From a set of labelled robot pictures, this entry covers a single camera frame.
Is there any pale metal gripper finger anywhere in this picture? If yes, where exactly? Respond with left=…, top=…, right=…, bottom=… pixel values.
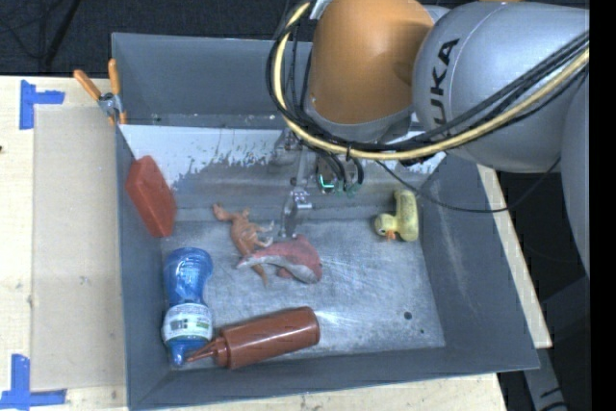
left=279, top=190, right=301, bottom=239
left=291, top=191, right=314, bottom=241

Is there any red and grey toy fish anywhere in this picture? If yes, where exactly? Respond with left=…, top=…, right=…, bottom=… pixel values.
left=235, top=234, right=324, bottom=286

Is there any orange toy dinosaur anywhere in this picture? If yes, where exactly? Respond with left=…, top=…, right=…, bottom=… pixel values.
left=212, top=202, right=276, bottom=289

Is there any grey metal bin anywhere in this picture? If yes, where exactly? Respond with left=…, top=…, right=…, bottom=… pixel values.
left=110, top=32, right=542, bottom=411

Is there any yellow rubber duck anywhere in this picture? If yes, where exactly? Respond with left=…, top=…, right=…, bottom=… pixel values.
left=373, top=188, right=421, bottom=244

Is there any red-brown squeeze bottle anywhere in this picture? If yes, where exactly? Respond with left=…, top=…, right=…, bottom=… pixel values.
left=186, top=306, right=321, bottom=372

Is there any blue clear plastic bottle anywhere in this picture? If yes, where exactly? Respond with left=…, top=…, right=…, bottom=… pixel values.
left=160, top=246, right=216, bottom=368

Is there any red-brown flat block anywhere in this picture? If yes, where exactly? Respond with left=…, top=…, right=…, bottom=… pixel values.
left=125, top=154, right=178, bottom=239

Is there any brown cardboard board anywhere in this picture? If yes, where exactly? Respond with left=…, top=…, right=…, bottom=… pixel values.
left=29, top=103, right=128, bottom=394

